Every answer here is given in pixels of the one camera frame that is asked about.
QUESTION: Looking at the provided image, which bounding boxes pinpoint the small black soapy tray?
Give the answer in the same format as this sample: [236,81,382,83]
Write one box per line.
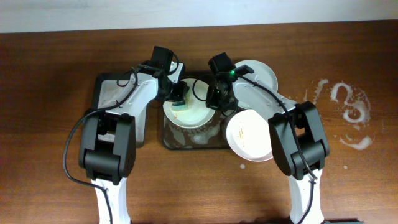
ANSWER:
[91,73,147,148]

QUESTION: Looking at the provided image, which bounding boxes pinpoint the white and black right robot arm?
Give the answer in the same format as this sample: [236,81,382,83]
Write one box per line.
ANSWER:
[206,71,330,223]

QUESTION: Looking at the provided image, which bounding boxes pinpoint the green and yellow sponge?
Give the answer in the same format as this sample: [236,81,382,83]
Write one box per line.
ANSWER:
[171,97,188,111]

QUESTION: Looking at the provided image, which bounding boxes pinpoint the cream white plate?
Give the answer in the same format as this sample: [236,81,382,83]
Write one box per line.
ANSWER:
[163,78,215,129]

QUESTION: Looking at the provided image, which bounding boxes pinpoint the pale grey plate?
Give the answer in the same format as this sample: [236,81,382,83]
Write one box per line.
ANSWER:
[229,60,279,110]

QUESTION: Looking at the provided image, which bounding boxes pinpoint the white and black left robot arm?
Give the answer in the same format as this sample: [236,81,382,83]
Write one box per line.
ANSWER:
[78,62,187,223]

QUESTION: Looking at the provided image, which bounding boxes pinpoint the large black soapy tray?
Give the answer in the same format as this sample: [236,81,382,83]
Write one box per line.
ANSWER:
[160,73,237,151]

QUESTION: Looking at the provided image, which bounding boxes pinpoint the pale pink plate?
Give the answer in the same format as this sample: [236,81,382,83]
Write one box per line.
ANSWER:
[226,110,273,162]

